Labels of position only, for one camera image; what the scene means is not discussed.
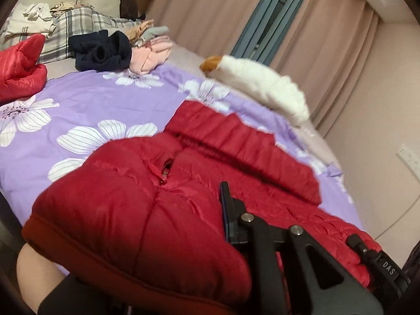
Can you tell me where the grey folded garment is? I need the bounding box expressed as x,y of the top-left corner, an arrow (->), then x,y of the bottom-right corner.
134,26 -> 169,47

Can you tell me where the purple floral bed sheet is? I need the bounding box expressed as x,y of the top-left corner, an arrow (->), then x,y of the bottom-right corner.
1,65 -> 362,234

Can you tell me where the dark brown cushion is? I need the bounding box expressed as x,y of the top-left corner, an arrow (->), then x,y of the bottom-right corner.
120,0 -> 148,21

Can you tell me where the white plush goose toy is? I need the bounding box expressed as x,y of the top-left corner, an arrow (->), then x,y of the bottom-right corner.
200,55 -> 310,126

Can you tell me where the white wall socket strip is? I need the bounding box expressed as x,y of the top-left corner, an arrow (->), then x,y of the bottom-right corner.
396,144 -> 420,181

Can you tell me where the navy blue garment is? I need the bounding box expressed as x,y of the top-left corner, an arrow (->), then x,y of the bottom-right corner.
68,30 -> 132,72

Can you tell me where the grey plaid blanket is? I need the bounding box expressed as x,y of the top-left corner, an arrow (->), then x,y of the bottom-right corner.
1,3 -> 140,64

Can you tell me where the pink folded garment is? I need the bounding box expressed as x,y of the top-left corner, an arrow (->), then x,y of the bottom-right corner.
129,36 -> 174,75

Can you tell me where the red puffer jacket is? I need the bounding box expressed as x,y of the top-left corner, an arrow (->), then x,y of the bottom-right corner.
22,101 -> 372,314
0,34 -> 48,104

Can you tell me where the person's bare knee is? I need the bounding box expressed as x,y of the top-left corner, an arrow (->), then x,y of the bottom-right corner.
16,244 -> 65,314

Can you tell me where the blue-grey curtain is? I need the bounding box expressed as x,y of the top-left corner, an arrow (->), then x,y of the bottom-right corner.
231,0 -> 303,65

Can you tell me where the white printed t-shirt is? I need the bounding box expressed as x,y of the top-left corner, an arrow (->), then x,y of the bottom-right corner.
5,3 -> 56,36

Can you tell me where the pink curtain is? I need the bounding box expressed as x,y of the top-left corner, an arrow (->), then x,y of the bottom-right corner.
147,0 -> 379,135

